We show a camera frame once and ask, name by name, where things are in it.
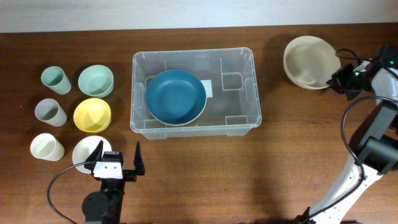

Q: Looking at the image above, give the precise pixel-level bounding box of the black left camera cable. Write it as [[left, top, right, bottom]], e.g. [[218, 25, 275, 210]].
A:
[[46, 161, 94, 224]]

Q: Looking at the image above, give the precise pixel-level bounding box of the clear plastic storage bin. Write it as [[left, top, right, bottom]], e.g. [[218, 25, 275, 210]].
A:
[[130, 47, 262, 140]]

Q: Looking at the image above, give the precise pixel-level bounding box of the white plastic bowl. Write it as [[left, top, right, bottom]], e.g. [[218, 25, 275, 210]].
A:
[[72, 136, 112, 164]]

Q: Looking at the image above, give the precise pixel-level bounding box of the green plastic cup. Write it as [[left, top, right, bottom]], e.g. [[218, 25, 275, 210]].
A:
[[40, 66, 72, 95]]

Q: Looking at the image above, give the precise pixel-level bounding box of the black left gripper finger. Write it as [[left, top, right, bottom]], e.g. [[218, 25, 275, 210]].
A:
[[85, 140, 103, 162], [134, 141, 146, 175]]

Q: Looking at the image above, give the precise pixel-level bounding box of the white label in bin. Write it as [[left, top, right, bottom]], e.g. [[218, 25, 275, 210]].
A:
[[201, 80, 213, 98]]

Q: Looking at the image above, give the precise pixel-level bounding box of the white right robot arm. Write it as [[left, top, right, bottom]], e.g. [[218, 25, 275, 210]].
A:
[[294, 44, 397, 224]]

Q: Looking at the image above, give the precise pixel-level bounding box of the white plastic cup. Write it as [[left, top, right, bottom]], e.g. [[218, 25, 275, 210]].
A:
[[30, 133, 65, 161]]

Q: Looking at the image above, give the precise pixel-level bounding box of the green plastic bowl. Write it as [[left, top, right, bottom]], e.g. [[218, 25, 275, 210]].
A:
[[78, 65, 114, 98]]

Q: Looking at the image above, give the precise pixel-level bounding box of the yellow plastic bowl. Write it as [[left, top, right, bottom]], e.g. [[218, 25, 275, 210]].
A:
[[73, 98, 111, 133]]

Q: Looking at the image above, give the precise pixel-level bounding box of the grey plastic cup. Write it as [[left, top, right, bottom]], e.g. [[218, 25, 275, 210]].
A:
[[34, 98, 67, 127]]

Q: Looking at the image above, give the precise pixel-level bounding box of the beige plate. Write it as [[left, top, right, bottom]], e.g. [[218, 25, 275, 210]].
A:
[[148, 93, 207, 126], [283, 35, 341, 90]]

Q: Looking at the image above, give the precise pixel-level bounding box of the blue plate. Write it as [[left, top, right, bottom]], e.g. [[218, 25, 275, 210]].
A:
[[146, 70, 207, 126]]

